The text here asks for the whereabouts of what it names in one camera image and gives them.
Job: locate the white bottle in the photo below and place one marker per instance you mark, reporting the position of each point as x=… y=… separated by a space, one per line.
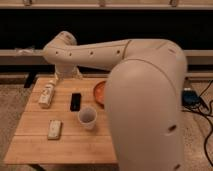
x=47 y=95

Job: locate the black rectangular block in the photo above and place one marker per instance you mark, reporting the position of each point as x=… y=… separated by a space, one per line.
x=75 y=102

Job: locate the translucent plastic cup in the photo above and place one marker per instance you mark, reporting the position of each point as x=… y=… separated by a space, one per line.
x=87 y=117

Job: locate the blue power box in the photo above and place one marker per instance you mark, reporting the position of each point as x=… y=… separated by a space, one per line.
x=190 y=98

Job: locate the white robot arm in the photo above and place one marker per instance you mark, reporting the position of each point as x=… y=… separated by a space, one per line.
x=142 y=95

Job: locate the orange bowl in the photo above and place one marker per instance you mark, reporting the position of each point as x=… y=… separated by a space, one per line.
x=98 y=93

